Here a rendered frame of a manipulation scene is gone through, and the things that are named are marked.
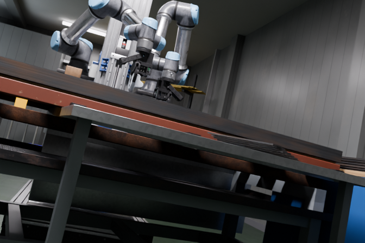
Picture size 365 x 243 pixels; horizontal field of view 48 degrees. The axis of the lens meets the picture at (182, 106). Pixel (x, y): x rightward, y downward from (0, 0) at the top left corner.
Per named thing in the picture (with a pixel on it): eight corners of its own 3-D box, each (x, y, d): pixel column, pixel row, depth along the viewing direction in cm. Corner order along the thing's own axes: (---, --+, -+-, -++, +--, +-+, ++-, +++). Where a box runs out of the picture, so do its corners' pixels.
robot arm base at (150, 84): (138, 93, 275) (141, 79, 276) (159, 98, 278) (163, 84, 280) (142, 90, 260) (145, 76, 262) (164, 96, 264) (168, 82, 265)
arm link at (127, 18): (122, 20, 245) (159, 57, 212) (107, 13, 238) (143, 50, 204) (132, 4, 242) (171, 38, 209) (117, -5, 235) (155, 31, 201)
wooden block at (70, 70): (79, 82, 154) (82, 69, 155) (63, 77, 153) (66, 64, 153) (78, 85, 166) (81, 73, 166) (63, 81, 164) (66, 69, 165)
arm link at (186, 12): (165, 78, 279) (178, -1, 254) (187, 82, 278) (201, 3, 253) (162, 85, 269) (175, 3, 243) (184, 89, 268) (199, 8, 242)
